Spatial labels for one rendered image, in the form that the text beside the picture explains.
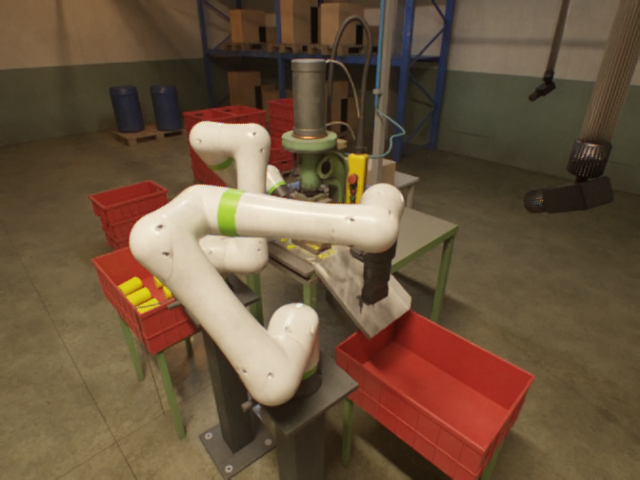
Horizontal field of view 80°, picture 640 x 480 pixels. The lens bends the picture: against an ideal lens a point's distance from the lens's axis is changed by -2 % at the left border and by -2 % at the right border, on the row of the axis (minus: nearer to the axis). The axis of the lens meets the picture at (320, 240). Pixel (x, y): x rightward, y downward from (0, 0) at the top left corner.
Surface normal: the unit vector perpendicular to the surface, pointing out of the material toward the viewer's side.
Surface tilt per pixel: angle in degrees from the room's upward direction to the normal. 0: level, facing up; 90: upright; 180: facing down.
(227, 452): 0
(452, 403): 0
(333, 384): 0
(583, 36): 90
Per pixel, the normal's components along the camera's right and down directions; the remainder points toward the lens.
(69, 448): 0.00, -0.88
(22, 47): 0.70, 0.34
